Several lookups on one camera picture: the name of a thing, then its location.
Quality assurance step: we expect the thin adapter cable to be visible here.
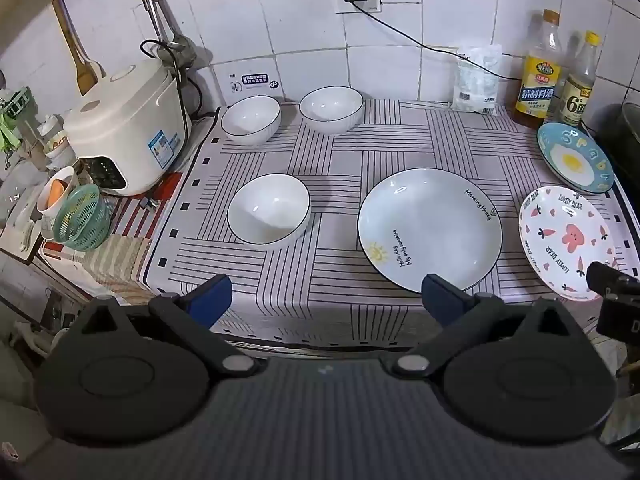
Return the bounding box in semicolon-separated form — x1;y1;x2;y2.
350;1;523;82

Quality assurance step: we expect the striped tablecloth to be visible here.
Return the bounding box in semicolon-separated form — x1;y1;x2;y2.
142;97;640;356

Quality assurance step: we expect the white rice cooker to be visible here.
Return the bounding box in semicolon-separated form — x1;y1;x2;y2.
63;58;192;196

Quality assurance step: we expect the purple wall sticker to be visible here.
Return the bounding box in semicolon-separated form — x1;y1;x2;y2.
229;71;281;95

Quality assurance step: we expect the red striped mat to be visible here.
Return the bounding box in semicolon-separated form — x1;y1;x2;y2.
107;171;185;241

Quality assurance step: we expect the green plastic basket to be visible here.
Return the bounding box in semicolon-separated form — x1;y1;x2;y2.
52;184;113;251

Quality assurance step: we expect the white pink bear plate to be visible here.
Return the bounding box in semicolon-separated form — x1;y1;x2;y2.
518;186;618;302

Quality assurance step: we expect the blue fried egg plate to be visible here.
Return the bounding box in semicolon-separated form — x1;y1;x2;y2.
537;122;615;194

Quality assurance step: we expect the large yellow label bottle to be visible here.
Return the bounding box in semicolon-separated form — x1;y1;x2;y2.
514;9;564;130

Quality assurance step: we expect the white cup with orange item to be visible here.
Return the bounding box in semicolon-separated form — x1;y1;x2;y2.
36;166;80;221

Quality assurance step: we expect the beige striped towel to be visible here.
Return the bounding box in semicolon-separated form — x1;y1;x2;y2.
75;235;153;303

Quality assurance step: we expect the white bowl with dark rim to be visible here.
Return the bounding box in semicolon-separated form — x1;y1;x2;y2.
227;173;312;250
299;86;365;135
220;95;282;146

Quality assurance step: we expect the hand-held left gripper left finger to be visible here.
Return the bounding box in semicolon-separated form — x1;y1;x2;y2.
65;273;261;378

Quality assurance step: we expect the small yellow cap bottle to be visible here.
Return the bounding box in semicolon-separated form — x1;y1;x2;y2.
557;31;602;127

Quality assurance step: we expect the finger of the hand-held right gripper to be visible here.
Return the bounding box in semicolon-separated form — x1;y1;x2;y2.
586;259;640;306
596;300;640;347

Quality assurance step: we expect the large white sun print plate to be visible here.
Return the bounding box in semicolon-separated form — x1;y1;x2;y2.
357;168;504;294

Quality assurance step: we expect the dark metal pot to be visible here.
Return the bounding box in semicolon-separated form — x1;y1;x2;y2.
594;102;640;188

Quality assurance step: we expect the black rice cooker cable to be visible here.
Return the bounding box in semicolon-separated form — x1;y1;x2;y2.
140;39;205;123

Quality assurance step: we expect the white plastic bag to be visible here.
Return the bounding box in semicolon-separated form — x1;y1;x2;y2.
451;44;502;115

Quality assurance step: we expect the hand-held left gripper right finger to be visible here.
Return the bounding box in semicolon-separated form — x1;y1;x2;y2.
392;273;585;378

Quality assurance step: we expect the wooden spatula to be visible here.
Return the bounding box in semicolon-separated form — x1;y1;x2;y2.
50;0;105;96

